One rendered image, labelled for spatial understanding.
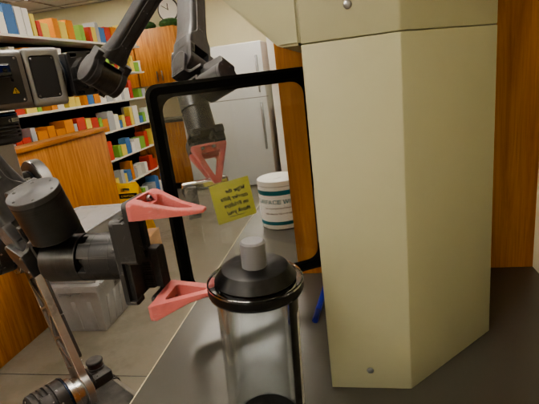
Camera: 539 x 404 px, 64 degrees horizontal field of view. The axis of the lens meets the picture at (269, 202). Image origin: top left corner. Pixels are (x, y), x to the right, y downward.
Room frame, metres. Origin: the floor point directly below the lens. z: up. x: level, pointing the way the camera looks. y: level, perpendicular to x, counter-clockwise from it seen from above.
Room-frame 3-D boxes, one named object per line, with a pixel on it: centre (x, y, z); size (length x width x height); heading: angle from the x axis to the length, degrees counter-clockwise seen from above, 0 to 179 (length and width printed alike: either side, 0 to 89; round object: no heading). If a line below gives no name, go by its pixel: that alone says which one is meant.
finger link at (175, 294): (0.46, 0.12, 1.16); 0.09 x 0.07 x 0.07; 78
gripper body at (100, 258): (0.48, 0.19, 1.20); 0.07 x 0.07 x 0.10; 78
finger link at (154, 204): (0.46, 0.12, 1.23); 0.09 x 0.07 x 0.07; 78
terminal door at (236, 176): (0.78, 0.04, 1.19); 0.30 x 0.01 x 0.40; 107
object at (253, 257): (0.44, 0.03, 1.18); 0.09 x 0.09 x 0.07
